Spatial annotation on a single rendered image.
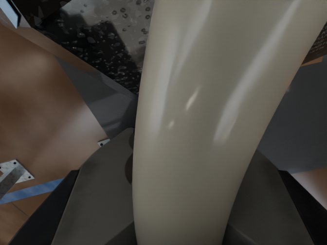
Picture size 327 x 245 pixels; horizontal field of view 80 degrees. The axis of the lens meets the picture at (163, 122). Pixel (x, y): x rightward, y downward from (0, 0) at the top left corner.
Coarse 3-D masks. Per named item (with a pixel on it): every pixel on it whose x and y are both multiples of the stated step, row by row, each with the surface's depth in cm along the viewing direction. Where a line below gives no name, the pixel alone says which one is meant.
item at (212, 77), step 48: (192, 0) 3; (240, 0) 2; (288, 0) 2; (192, 48) 3; (240, 48) 3; (288, 48) 3; (144, 96) 4; (192, 96) 3; (240, 96) 3; (144, 144) 4; (192, 144) 4; (240, 144) 4; (144, 192) 5; (192, 192) 4; (144, 240) 6; (192, 240) 5
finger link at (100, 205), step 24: (120, 144) 10; (96, 168) 9; (120, 168) 9; (72, 192) 8; (96, 192) 8; (120, 192) 8; (72, 216) 7; (96, 216) 7; (120, 216) 7; (72, 240) 6; (96, 240) 6; (120, 240) 6
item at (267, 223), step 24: (264, 168) 9; (240, 192) 7; (264, 192) 7; (288, 192) 7; (240, 216) 7; (264, 216) 7; (288, 216) 7; (240, 240) 6; (264, 240) 6; (288, 240) 6
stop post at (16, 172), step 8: (16, 160) 138; (0, 168) 143; (8, 168) 143; (16, 168) 142; (24, 168) 142; (0, 176) 138; (8, 176) 136; (16, 176) 141; (24, 176) 147; (32, 176) 146; (0, 184) 130; (8, 184) 134; (0, 192) 129
